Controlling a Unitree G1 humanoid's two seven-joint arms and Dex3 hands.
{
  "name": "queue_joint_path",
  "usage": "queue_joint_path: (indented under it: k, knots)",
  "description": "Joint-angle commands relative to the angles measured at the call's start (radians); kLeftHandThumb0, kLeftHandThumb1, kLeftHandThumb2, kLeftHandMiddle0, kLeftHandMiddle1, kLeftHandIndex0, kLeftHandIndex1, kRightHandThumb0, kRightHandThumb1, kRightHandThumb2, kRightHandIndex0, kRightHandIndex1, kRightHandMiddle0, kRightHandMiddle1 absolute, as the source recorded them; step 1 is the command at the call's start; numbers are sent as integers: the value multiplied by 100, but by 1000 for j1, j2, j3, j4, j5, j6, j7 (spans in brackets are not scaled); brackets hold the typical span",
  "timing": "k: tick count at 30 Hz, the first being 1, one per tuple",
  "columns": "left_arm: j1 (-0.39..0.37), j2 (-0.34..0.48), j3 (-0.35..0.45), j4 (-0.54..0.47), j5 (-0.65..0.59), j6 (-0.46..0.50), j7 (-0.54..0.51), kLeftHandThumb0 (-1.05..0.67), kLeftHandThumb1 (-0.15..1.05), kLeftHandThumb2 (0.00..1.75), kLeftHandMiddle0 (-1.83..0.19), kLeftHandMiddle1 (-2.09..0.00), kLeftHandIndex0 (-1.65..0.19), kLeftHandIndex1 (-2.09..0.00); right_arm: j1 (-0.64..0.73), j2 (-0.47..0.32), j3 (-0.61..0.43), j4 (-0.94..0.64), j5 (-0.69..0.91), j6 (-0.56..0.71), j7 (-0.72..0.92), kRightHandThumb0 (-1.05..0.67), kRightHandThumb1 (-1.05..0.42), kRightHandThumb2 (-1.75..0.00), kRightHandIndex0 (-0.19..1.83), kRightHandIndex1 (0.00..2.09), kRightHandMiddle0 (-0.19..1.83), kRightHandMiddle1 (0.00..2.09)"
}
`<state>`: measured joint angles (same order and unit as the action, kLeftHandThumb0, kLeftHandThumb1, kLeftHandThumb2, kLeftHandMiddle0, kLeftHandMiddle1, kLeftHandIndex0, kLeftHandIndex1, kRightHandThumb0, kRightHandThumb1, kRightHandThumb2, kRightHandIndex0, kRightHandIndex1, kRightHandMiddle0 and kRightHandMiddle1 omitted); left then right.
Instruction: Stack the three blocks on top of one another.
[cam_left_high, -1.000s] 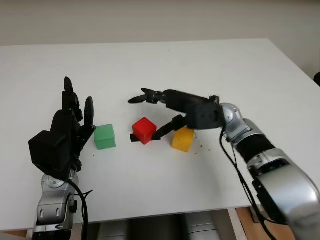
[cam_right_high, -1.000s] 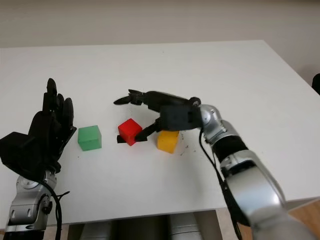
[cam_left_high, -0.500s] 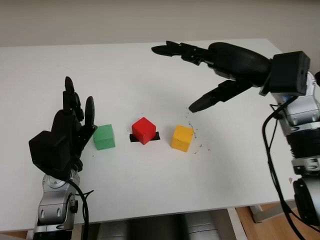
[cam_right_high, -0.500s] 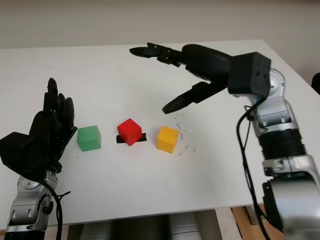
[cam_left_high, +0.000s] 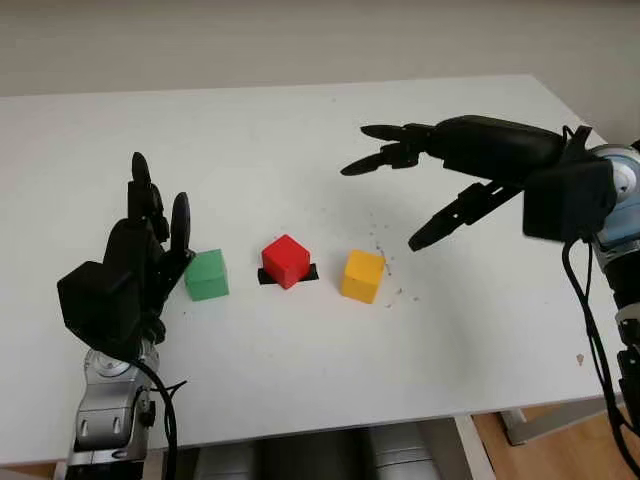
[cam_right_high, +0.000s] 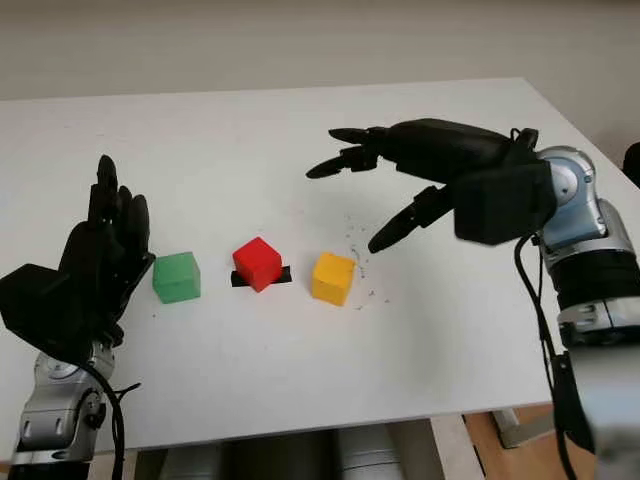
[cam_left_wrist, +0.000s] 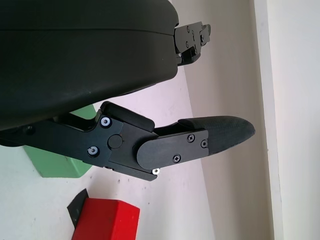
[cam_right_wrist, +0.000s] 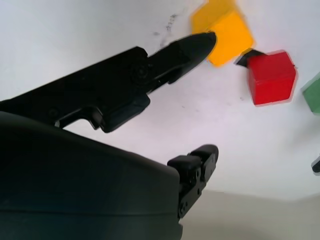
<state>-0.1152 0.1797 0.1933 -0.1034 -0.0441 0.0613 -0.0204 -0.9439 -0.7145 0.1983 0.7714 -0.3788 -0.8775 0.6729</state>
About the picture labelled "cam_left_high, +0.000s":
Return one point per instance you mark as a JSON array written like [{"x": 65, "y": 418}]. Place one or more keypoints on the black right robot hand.
[{"x": 490, "y": 145}]

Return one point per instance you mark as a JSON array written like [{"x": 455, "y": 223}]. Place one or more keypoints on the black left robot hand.
[{"x": 140, "y": 240}]

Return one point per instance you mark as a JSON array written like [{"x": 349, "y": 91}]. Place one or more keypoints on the green wooden cube block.
[{"x": 207, "y": 275}]

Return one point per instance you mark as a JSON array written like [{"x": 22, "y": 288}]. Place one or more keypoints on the red wooden cube block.
[{"x": 285, "y": 260}]

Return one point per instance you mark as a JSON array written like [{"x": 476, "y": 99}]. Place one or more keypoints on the yellow wooden cube block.
[{"x": 362, "y": 277}]

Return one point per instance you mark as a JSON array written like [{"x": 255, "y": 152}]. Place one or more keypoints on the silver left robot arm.
[{"x": 107, "y": 410}]

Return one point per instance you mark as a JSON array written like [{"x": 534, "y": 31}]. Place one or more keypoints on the black tape strip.
[{"x": 312, "y": 275}]

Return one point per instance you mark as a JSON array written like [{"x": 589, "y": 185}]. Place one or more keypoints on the silver black robot lower body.
[{"x": 325, "y": 455}]

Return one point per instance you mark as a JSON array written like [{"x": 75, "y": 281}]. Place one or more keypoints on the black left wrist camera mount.
[{"x": 100, "y": 305}]

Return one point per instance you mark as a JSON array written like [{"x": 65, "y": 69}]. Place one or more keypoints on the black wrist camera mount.
[
  {"x": 565, "y": 200},
  {"x": 100, "y": 305}
]

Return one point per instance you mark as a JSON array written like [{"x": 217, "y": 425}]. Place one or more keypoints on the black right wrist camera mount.
[{"x": 565, "y": 200}]

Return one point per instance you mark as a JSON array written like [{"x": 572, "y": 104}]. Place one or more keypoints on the white table leg frame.
[{"x": 480, "y": 450}]

